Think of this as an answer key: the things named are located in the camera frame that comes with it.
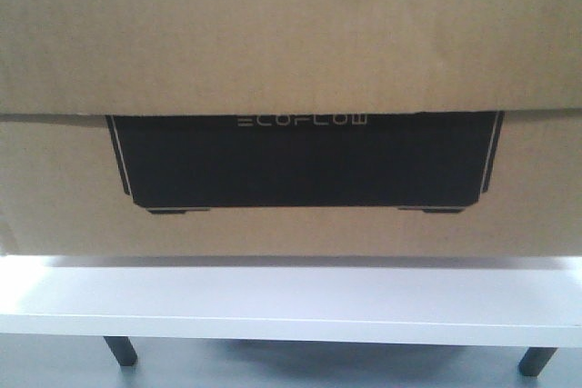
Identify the brown EcoFlow cardboard box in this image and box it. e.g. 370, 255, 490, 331
1, 0, 581, 257

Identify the black left table leg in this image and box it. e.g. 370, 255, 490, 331
104, 336, 138, 367

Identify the black right table leg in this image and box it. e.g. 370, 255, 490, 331
517, 347, 557, 378

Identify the black table leg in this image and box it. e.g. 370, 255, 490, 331
517, 347, 557, 378
104, 336, 138, 367

